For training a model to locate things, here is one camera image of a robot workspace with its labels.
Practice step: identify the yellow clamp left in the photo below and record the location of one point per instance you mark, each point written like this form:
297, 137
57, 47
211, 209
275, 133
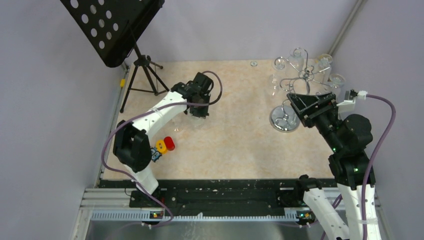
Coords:
122, 83

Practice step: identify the chrome wine glass rack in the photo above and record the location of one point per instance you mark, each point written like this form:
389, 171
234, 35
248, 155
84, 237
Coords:
297, 76

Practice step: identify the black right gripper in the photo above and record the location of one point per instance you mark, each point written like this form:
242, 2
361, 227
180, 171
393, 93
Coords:
305, 105

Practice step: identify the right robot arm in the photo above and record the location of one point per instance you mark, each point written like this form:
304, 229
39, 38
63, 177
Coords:
349, 164

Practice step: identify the red cylinder block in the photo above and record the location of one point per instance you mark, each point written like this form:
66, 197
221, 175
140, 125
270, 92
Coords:
169, 143

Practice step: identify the etched wine glass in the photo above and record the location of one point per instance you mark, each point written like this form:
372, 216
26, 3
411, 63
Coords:
323, 67
298, 58
334, 84

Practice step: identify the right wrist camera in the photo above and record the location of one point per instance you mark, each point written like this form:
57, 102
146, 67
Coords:
349, 102

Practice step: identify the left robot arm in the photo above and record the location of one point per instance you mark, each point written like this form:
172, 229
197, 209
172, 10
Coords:
132, 140

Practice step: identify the yellow ring block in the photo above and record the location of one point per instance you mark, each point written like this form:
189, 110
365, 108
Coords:
161, 147

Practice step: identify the black perforated music stand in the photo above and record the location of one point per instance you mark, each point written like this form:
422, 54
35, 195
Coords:
113, 28

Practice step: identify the clear smooth wine glass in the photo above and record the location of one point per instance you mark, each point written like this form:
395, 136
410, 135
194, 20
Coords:
178, 124

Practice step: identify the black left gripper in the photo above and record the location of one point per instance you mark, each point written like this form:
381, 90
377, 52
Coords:
202, 112

